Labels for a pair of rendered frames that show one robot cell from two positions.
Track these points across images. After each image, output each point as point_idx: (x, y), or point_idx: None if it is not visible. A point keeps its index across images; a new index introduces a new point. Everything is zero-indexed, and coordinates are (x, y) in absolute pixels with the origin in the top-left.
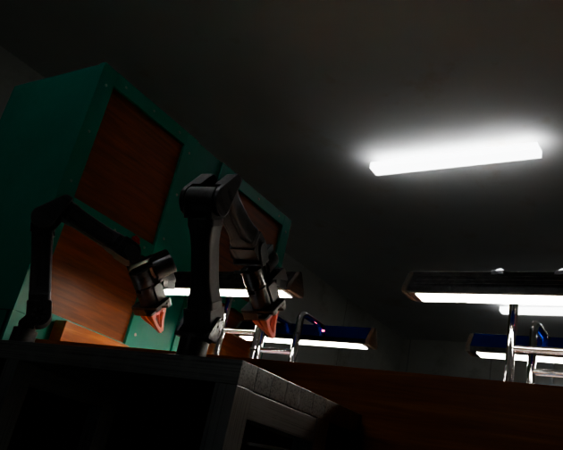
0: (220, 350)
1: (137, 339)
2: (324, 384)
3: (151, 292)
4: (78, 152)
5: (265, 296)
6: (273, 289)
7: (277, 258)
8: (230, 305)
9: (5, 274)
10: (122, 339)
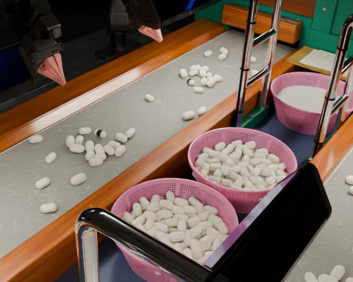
0: (269, 55)
1: (328, 14)
2: None
3: (129, 9)
4: None
5: (26, 50)
6: (26, 43)
7: (31, 8)
8: (276, 1)
9: None
10: (313, 14)
